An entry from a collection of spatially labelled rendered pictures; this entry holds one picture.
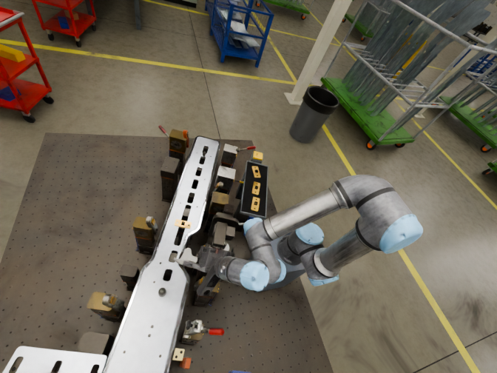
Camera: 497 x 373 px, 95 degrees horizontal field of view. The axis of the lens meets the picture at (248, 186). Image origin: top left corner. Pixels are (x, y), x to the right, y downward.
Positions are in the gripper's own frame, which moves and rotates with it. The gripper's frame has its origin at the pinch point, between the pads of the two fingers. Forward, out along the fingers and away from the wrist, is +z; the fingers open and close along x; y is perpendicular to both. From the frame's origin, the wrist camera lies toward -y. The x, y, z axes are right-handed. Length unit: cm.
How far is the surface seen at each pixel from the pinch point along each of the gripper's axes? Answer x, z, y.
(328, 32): -166, 58, 345
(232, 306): -51, 23, -21
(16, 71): 95, 220, 124
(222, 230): -14.2, 3.0, 15.9
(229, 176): -25, 22, 49
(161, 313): -3.8, 16.3, -22.3
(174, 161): -3, 50, 52
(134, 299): 5.6, 24.4, -19.3
